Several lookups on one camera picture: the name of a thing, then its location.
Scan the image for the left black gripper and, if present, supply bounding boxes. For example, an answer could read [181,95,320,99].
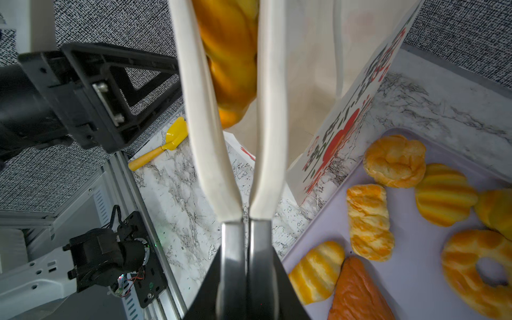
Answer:
[1,43,182,154]

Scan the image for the striped oval bread left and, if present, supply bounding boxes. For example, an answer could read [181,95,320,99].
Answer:
[288,241,345,305]

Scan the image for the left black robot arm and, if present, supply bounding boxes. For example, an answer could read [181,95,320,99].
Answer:
[1,1,187,319]

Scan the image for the orange triangular pastry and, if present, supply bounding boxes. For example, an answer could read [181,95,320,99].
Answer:
[327,256,395,320]

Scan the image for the small striped bun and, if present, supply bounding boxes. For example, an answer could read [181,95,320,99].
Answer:
[415,163,478,227]

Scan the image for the white food tongs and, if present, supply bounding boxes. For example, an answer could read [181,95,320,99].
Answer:
[168,1,289,319]

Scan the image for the lilac plastic tray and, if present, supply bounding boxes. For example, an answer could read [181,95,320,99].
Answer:
[282,128,511,319]

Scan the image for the ring doughnut bread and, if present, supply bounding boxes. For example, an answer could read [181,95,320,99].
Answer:
[441,229,511,319]

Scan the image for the aluminium front rail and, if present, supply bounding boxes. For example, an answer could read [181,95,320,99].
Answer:
[89,151,187,319]

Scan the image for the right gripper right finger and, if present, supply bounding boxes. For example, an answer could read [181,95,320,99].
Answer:
[273,250,310,320]

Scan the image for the yellow toy shovel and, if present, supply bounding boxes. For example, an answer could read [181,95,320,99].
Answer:
[128,117,188,171]

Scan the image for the twisted braided bread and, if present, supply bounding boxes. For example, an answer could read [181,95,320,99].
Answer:
[346,184,395,262]

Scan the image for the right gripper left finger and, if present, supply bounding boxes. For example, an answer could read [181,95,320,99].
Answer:
[183,248,221,320]

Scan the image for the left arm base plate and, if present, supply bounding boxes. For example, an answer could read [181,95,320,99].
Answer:
[117,211,167,309]

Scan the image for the striped round bun top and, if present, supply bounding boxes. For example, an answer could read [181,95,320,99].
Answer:
[474,188,511,240]

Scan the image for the white floral paper bag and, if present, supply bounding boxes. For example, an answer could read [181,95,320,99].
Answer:
[223,0,425,205]

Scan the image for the long striped croissant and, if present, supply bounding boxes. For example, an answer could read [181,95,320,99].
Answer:
[192,1,259,129]

